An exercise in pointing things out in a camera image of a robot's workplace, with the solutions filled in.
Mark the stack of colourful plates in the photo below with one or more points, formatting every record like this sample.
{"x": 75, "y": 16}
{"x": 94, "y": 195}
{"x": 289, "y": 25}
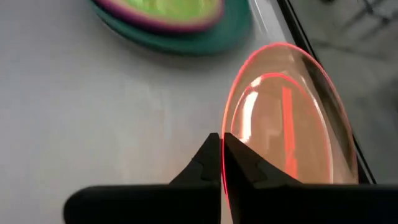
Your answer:
{"x": 199, "y": 43}

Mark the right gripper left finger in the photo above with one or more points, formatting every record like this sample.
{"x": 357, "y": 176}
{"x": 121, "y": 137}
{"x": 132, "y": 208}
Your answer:
{"x": 199, "y": 199}

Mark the transparent red plastic plate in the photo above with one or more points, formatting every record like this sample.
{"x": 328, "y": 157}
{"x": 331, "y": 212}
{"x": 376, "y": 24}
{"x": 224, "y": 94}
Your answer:
{"x": 280, "y": 124}

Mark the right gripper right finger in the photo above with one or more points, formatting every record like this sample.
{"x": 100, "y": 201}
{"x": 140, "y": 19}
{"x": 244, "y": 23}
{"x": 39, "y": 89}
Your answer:
{"x": 280, "y": 202}

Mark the green plastic plate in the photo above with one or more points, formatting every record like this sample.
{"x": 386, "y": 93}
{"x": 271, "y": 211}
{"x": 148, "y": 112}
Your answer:
{"x": 168, "y": 7}

